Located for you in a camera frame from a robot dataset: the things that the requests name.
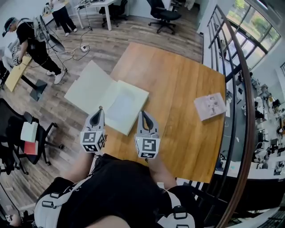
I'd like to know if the pink printed booklet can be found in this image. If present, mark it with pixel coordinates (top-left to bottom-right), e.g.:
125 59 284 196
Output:
193 92 228 122

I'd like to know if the black stand with reflector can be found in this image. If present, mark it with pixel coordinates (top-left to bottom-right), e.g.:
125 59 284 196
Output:
33 14 69 73

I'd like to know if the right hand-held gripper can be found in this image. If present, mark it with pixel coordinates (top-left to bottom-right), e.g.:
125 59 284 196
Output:
134 110 161 159

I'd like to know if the black office chair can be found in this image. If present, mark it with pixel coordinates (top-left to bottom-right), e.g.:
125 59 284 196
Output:
146 0 183 35
0 98 65 176
98 0 129 28

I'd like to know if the pale yellow folder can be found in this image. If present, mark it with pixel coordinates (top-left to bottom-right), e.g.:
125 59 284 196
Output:
64 60 150 136

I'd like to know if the red book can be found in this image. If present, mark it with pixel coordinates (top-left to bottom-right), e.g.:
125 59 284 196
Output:
23 141 39 156

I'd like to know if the large window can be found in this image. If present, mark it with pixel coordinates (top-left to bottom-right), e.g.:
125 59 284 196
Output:
226 0 281 70

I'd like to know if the white cable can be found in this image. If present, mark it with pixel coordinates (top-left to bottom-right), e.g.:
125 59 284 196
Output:
48 43 92 62

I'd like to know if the yellow wooden side table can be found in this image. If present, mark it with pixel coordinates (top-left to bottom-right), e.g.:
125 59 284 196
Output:
4 55 48 102

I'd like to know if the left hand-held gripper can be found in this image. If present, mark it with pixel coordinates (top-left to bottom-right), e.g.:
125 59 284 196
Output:
80 107 106 154

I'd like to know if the grey harness vest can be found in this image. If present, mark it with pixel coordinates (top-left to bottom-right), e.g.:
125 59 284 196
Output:
34 175 93 228

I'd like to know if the person's right forearm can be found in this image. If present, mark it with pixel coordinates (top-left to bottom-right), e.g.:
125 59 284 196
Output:
147 157 178 190

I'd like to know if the dark metal railing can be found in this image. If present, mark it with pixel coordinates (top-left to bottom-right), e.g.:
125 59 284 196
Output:
191 4 256 228

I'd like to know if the person's left forearm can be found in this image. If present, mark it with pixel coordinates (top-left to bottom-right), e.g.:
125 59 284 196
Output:
64 151 99 183

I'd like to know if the person's black shirt torso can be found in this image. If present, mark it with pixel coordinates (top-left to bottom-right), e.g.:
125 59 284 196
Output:
37 153 205 228

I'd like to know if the white table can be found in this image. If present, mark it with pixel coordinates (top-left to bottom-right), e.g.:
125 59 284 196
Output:
73 0 118 32

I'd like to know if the white box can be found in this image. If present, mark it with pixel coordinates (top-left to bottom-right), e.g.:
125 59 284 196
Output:
20 121 39 143

